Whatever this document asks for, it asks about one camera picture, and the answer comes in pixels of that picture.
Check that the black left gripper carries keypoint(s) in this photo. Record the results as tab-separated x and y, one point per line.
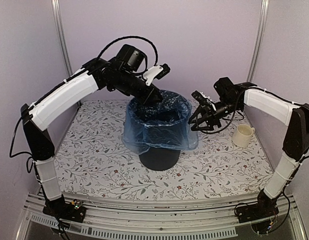
148	99

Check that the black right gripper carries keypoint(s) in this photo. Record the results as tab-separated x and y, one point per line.
213	116

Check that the blue plastic trash bag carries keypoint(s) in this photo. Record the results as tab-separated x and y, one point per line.
159	125

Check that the dark grey trash bin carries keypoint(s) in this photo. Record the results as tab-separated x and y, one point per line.
159	157

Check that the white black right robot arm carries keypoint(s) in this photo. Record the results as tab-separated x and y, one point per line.
294	116

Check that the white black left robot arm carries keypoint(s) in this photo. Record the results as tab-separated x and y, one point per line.
37	118

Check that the cream ceramic mug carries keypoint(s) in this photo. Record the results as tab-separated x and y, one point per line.
243	135

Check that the floral patterned table mat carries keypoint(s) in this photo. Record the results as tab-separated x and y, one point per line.
92	160

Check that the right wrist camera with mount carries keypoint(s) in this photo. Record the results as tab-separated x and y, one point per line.
204	100

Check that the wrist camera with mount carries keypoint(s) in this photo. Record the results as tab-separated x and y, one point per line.
155	72
204	100

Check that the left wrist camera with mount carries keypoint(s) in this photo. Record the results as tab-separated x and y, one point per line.
155	72

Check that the aluminium front rail frame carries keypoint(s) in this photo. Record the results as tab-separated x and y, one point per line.
199	219

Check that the left aluminium corner post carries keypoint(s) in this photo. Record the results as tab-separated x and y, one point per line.
56	11

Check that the aluminium corner post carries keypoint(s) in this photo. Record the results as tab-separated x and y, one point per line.
259	39
56	11

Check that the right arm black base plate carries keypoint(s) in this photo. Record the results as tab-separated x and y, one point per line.
252	212

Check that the right aluminium corner post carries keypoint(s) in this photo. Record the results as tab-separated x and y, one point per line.
259	39

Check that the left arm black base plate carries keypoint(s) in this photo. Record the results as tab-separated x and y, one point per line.
73	211

